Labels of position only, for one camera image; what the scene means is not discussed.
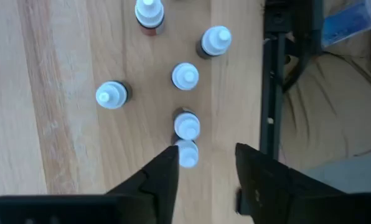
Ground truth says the beige cloth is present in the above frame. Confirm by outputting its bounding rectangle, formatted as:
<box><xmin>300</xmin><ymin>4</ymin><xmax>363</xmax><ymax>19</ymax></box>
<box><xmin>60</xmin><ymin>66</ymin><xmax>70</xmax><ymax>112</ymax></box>
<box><xmin>278</xmin><ymin>0</ymin><xmax>371</xmax><ymax>175</ymax></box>

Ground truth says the blue plastic package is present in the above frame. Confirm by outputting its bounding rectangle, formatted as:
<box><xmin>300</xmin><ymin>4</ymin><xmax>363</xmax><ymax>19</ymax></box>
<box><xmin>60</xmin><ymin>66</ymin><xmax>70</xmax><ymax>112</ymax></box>
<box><xmin>321</xmin><ymin>0</ymin><xmax>371</xmax><ymax>48</ymax></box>

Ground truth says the small black coloring bottle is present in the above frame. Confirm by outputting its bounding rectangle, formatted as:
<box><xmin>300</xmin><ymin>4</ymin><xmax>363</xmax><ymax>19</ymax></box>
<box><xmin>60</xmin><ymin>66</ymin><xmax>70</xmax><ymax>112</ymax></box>
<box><xmin>134</xmin><ymin>0</ymin><xmax>166</xmax><ymax>37</ymax></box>

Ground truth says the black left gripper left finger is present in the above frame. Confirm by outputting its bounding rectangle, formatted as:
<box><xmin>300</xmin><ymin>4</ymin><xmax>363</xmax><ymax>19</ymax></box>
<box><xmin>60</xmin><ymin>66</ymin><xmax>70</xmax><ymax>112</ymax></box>
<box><xmin>106</xmin><ymin>144</ymin><xmax>181</xmax><ymax>224</ymax></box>

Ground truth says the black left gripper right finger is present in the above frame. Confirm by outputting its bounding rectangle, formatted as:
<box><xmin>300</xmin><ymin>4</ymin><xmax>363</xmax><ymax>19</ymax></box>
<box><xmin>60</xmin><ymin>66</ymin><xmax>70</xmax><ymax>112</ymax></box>
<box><xmin>234</xmin><ymin>142</ymin><xmax>345</xmax><ymax>224</ymax></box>

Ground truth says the black aluminium table frame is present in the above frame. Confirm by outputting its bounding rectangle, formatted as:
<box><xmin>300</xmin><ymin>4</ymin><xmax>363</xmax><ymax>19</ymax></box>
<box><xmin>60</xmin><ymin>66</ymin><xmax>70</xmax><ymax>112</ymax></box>
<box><xmin>258</xmin><ymin>0</ymin><xmax>326</xmax><ymax>160</ymax></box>

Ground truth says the small green-label coloring bottle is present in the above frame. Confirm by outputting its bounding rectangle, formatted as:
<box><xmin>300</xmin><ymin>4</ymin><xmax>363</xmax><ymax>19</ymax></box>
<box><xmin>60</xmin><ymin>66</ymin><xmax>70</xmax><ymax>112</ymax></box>
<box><xmin>195</xmin><ymin>25</ymin><xmax>233</xmax><ymax>60</ymax></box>

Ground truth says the small white-capped coloring bottle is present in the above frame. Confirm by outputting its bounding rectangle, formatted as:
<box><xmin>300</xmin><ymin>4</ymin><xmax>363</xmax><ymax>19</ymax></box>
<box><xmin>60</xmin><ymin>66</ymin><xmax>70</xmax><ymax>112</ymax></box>
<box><xmin>172</xmin><ymin>107</ymin><xmax>202</xmax><ymax>141</ymax></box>
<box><xmin>174</xmin><ymin>139</ymin><xmax>200</xmax><ymax>169</ymax></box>
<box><xmin>171</xmin><ymin>62</ymin><xmax>200</xmax><ymax>91</ymax></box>

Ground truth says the small dark green coloring bottle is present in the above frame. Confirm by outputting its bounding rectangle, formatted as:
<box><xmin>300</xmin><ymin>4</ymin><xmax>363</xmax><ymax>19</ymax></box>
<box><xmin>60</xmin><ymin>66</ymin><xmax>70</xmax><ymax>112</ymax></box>
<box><xmin>95</xmin><ymin>80</ymin><xmax>133</xmax><ymax>110</ymax></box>

